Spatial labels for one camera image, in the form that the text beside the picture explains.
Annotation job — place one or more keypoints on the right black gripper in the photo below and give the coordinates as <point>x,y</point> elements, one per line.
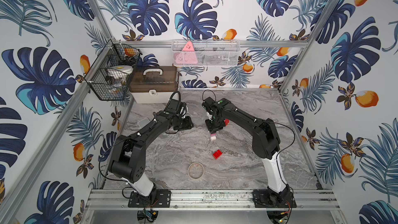
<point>211,130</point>

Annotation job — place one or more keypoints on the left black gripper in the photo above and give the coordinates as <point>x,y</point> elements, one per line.
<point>185,123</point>

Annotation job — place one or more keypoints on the red 2x2 lego brick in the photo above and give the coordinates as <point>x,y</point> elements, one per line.
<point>217,154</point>

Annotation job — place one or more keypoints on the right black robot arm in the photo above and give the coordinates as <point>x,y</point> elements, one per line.
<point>265,138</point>

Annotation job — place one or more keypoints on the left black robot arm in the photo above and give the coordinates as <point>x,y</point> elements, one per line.
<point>128,157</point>

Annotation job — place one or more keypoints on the grey square card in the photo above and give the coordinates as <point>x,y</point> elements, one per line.
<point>142,123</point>

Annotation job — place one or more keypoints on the brown lid storage box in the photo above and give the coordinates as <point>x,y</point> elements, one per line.
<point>153,84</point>

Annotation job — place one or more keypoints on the tape roll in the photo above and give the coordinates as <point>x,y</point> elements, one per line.
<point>196,170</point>

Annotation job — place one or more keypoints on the pink triangle object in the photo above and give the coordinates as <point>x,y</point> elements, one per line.
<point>187,56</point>

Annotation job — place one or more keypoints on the white bowl in basket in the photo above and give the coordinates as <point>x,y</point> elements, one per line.
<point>119,71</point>

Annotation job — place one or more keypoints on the clear wall shelf basket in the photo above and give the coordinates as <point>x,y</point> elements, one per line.
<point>215,53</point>

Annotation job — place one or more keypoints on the black wire basket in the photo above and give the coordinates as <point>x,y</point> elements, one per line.
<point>108,88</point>

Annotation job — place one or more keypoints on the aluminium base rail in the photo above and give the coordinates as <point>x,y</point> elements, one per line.
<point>234,200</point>

